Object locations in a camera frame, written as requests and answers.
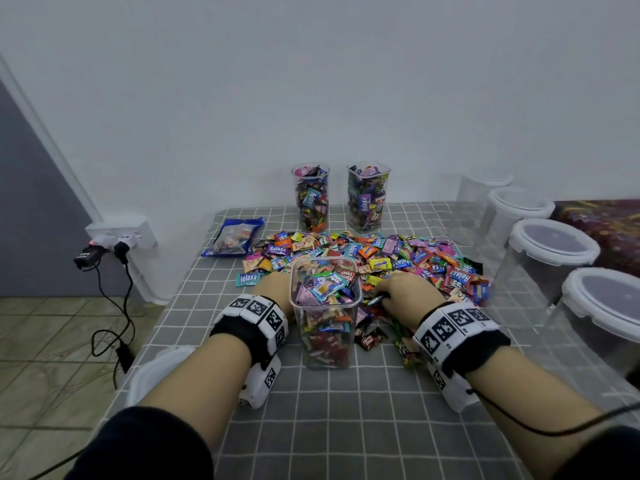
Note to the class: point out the person's left hand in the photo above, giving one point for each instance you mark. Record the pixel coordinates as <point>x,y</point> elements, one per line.
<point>275,295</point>

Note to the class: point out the person's right hand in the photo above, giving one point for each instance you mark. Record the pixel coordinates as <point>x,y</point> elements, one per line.
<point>410,297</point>

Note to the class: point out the pile of colourful candies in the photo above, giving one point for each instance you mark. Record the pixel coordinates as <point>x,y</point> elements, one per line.
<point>420,260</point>

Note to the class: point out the small transparent plastic jar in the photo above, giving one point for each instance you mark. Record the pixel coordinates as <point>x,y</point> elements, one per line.
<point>482,195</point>
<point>325,315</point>
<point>368,197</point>

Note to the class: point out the tall transparent plastic jar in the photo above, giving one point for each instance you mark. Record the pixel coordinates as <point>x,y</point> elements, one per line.
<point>311,197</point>

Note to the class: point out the white square container lid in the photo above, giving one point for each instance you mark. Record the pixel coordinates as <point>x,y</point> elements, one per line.
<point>140,370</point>

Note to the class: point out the person's right forearm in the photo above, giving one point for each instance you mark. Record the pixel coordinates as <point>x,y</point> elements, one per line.
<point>530,405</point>

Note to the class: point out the person's left forearm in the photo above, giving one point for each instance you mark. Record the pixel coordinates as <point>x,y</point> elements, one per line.
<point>205,380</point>

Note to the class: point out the black marker-tagged left wristband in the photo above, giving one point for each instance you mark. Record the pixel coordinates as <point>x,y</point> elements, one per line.
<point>250,325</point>

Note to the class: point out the black marker-tagged wristband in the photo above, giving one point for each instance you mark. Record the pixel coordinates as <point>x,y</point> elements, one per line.
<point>250,325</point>
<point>460,333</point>

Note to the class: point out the black marker-tagged right wristband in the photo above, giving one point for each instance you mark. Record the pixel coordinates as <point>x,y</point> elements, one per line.
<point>460,333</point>

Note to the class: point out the blue snack packet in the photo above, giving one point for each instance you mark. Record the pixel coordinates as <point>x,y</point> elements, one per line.
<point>233,237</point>

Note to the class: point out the black power plug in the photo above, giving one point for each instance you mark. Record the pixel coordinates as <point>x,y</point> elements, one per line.
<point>87,258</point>

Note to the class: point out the dark patterned cloth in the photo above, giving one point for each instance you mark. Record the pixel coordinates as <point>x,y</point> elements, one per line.
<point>610,230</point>

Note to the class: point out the grey door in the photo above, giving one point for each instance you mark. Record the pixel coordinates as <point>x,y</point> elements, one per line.
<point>35,210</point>

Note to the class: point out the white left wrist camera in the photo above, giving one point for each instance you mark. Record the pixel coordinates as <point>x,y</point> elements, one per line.
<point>260,380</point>

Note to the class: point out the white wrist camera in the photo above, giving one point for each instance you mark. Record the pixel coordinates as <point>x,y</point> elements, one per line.
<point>260,380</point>
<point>450,385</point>

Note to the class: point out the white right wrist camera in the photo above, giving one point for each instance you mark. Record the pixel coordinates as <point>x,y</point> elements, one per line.
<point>450,385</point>

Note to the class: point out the white wall socket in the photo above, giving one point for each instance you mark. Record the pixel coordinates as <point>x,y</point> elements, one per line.
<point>120,233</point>

